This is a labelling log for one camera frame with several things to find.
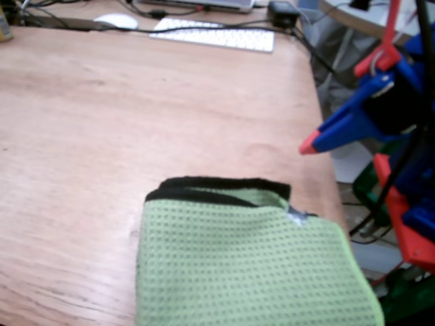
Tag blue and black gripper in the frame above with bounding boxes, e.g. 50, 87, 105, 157
298, 57, 430, 157

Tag green waffle cloth black trim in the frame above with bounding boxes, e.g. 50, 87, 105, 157
135, 175, 385, 326

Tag green clamp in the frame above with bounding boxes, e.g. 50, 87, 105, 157
377, 268, 435, 323
352, 142, 408, 227

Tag grey fabric trousers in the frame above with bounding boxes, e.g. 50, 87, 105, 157
300, 8, 378, 103

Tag round white table top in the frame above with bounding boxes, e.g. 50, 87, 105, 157
319, 0, 422, 47

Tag black box device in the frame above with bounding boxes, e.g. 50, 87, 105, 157
267, 1, 300, 30

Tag white flat keyboard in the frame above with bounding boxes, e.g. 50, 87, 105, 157
148, 17, 275, 54

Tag white computer mouse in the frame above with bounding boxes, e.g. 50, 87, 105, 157
92, 12, 139, 31

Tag thick black cable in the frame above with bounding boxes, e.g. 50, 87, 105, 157
292, 26, 341, 75

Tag black floor cable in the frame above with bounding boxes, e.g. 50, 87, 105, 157
343, 202, 398, 246

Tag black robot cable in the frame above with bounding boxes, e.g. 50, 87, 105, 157
349, 0, 431, 237

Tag red wire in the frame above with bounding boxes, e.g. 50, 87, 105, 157
370, 261, 404, 287

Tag thin black desk cable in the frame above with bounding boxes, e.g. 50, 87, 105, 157
125, 18, 302, 35

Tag black cable with ferrite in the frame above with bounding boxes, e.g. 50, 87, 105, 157
127, 0, 208, 20

